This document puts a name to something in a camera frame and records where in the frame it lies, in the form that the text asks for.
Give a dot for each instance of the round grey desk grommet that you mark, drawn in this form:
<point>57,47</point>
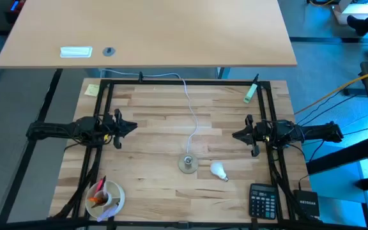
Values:
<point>109,51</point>

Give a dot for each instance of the black Netgear network switch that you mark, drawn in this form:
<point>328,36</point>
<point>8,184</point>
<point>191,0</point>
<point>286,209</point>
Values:
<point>307,202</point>

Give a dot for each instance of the blue-lit device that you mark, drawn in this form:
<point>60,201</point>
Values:
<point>14,5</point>

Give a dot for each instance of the white box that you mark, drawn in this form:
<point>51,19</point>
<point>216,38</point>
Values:
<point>353,11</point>

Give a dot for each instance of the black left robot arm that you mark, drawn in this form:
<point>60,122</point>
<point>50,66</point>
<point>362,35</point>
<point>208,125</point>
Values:
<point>59,130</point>

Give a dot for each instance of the beige desk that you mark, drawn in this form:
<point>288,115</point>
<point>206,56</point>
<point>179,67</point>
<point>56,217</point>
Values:
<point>145,28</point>

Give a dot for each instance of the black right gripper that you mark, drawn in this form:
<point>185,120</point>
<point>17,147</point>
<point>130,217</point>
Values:
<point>262,132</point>

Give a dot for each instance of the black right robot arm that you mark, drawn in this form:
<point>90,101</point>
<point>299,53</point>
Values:
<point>311,132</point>

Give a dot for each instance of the person's foot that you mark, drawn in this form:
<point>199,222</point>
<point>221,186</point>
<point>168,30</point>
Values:
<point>366,25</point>

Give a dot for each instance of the white round desk organizer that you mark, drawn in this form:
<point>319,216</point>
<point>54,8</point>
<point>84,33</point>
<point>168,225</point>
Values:
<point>115,195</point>

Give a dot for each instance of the white lightbulb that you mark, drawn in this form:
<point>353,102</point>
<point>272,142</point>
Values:
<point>217,168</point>

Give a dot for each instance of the pink pen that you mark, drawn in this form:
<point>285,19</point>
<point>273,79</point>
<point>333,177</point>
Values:
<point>100,184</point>

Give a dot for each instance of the black metal frame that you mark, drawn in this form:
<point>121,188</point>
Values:
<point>187,82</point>

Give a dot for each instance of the green marker with black cap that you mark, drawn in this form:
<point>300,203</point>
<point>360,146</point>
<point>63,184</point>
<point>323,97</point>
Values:
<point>250,93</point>

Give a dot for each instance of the yellow sticky note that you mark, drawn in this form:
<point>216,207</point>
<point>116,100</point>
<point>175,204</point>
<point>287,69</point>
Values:
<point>92,90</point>

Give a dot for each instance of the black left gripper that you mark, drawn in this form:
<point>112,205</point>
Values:
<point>117,131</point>

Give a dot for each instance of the black desk calculator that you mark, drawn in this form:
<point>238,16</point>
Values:
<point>263,202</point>

